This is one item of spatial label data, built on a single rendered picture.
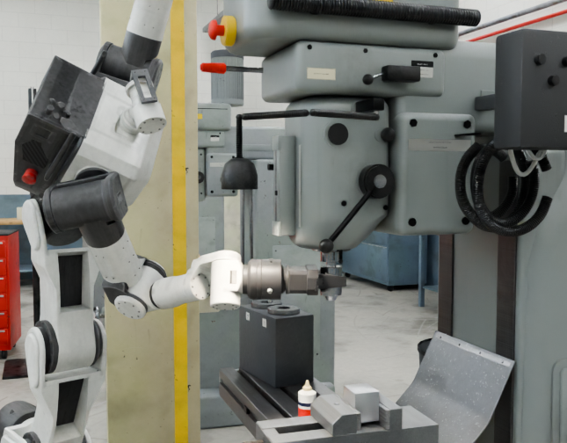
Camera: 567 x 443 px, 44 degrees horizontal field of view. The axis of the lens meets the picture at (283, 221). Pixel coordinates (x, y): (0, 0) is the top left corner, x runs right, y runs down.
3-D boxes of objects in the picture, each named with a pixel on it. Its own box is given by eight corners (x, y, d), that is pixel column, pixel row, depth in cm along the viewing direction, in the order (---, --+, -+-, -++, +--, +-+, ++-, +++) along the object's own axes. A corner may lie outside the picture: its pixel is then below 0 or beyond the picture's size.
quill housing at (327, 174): (309, 253, 139) (310, 92, 137) (276, 243, 158) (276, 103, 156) (395, 250, 145) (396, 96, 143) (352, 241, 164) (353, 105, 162)
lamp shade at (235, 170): (213, 189, 135) (213, 156, 134) (236, 188, 140) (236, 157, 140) (242, 189, 130) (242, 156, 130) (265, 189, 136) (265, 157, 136)
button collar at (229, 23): (227, 42, 138) (227, 12, 138) (219, 47, 144) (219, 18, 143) (236, 43, 139) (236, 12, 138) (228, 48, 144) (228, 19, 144)
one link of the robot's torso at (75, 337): (25, 373, 187) (16, 200, 187) (87, 361, 199) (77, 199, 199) (47, 380, 176) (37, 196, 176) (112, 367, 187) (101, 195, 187)
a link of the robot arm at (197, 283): (227, 247, 149) (184, 259, 157) (225, 287, 146) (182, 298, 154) (247, 254, 154) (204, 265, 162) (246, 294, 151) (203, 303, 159)
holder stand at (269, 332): (274, 388, 183) (274, 314, 182) (238, 368, 202) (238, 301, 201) (314, 381, 189) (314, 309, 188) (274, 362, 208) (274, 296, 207)
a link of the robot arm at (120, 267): (105, 315, 166) (73, 251, 151) (130, 274, 175) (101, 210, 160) (148, 323, 163) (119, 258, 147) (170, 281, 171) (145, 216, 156)
